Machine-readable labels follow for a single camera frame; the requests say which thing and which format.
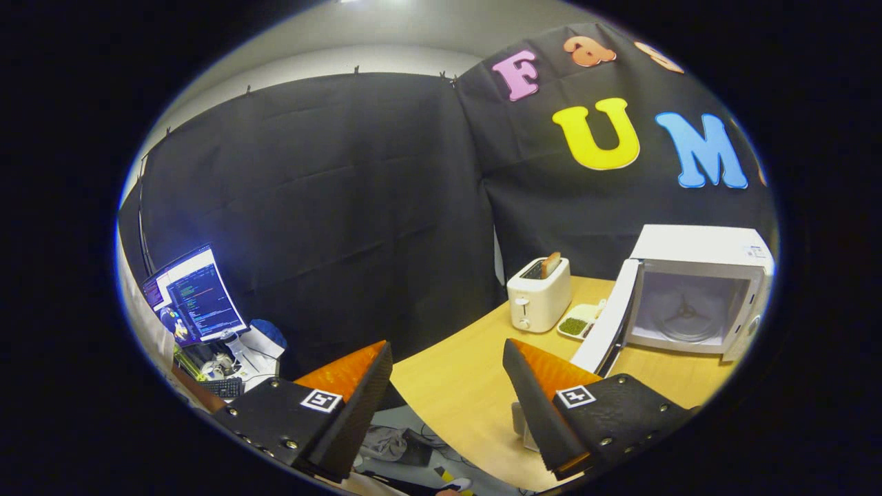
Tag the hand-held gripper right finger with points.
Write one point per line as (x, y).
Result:
(534, 406)

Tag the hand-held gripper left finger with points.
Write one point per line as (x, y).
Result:
(358, 406)

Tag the white microwave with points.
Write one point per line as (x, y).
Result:
(696, 244)

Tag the small white tray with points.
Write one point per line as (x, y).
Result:
(520, 424)

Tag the grey cloth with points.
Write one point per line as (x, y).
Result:
(382, 444)

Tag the white divided bean dish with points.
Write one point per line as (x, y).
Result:
(575, 325)

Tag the white toaster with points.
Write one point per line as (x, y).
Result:
(537, 303)

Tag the white device stand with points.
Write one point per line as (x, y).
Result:
(258, 358)

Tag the blue cloth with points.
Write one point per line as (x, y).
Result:
(270, 331)

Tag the black keyboard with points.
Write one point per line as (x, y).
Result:
(222, 388)

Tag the toast slice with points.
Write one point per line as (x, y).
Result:
(550, 265)

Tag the computer monitor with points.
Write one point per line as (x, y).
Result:
(200, 296)

